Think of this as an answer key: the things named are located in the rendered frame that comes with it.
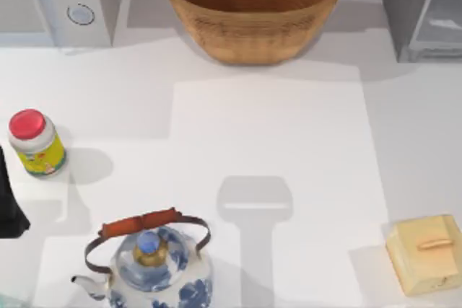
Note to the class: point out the woven brown basket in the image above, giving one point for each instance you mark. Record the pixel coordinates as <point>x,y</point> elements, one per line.
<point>252,16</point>

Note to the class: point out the blue and white kettle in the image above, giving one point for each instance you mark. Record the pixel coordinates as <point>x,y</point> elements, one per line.
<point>159,268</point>

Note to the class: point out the round microwave knob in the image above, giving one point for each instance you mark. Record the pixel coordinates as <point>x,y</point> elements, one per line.
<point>81,14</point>

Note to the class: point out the red-lidded yellow jar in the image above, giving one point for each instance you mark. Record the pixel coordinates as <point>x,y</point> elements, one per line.
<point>38,145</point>

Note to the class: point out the pale wooden box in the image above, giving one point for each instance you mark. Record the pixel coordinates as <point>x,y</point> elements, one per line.
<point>427,254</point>

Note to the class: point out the pale microwave oven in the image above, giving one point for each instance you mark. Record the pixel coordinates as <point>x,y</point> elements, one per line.
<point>43,1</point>

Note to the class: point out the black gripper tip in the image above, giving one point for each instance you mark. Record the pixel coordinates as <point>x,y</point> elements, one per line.
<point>9,207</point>

